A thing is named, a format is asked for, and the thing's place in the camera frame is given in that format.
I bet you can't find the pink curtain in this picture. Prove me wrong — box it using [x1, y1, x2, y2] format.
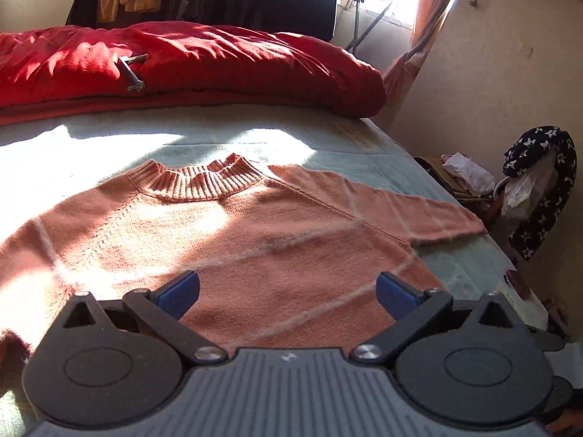
[383, 0, 470, 128]

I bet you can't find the black hanging sweater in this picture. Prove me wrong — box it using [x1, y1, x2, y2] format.
[248, 0, 339, 43]

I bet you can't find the metal hex key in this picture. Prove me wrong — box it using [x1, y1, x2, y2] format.
[117, 54, 150, 92]

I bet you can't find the orange knit sweater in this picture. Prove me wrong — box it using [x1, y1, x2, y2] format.
[0, 154, 488, 366]

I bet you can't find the black star print cloth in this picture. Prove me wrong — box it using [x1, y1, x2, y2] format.
[502, 125, 578, 261]

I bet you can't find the maroon white packet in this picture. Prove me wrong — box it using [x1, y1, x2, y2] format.
[496, 268, 547, 324]

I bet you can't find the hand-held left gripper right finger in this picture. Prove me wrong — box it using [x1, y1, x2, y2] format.
[350, 271, 522, 367]

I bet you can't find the clear plastic bag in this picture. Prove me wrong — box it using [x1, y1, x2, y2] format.
[498, 159, 561, 219]

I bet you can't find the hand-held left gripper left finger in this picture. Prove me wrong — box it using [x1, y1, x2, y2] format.
[61, 270, 228, 367]

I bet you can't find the metal clothes drying rack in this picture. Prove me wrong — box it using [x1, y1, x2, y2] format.
[269, 0, 404, 55]

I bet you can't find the red quilt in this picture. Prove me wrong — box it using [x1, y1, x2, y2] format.
[0, 22, 388, 128]

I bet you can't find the white clothes pile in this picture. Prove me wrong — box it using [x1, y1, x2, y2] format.
[442, 152, 497, 196]

